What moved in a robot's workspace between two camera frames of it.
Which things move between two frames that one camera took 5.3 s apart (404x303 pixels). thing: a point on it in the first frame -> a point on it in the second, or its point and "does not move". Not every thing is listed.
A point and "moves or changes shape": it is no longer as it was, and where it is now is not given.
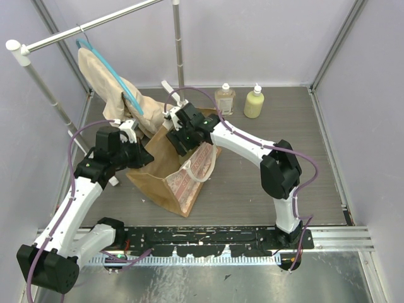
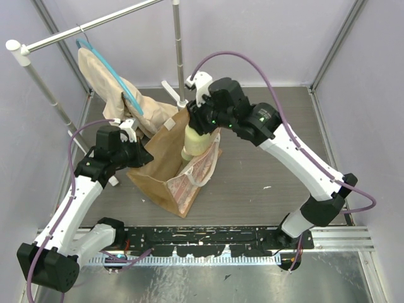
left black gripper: [141, 155] does not move
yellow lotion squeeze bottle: [254, 104] moves or changes shape
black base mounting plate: [203, 242] does not move
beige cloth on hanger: [117, 106] does not move
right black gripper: [175, 137] -> [195, 113]
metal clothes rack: [21, 52] does not move
